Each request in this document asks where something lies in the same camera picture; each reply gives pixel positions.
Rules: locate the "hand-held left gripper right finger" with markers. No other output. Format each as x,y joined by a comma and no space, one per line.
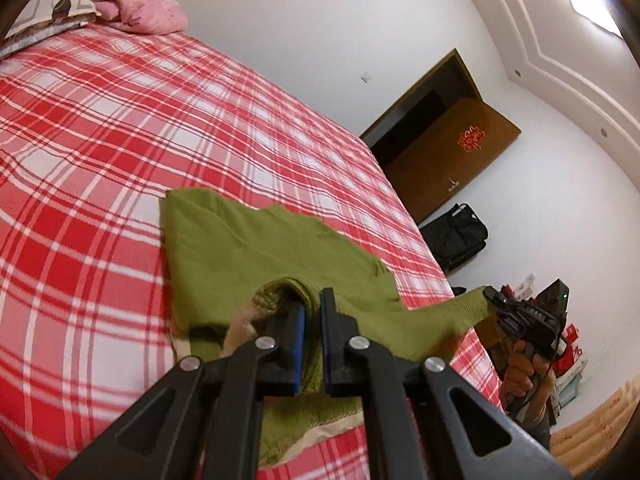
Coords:
327,340

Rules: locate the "green knit sweater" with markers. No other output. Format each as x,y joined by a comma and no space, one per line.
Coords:
250,245

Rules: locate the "pink pillow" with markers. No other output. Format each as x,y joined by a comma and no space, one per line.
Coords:
145,7

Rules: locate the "large black bag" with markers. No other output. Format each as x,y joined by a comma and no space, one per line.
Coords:
455,237

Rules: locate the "brown wooden door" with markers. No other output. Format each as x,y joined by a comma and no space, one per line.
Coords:
450,170

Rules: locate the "red paper door decoration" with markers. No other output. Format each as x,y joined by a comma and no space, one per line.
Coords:
470,139

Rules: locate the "grey patterned pillow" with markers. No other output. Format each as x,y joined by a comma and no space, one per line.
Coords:
50,10

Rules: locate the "person's right forearm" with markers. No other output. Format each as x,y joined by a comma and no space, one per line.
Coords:
535,425

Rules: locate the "person's right hand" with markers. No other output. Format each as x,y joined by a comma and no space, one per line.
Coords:
522,372

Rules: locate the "bed with red plaid sheet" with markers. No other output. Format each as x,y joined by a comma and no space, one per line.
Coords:
100,135

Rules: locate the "small black bag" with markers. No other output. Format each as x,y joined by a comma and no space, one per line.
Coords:
458,290

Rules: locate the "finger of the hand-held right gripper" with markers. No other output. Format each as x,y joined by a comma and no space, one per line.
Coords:
509,322
500,297

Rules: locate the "dark wooden door frame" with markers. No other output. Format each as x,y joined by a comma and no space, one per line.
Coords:
400,110

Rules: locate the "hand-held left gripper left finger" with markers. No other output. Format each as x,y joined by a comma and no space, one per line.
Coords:
298,345

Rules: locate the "red items on dresser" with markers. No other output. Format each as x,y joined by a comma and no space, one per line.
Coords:
567,352

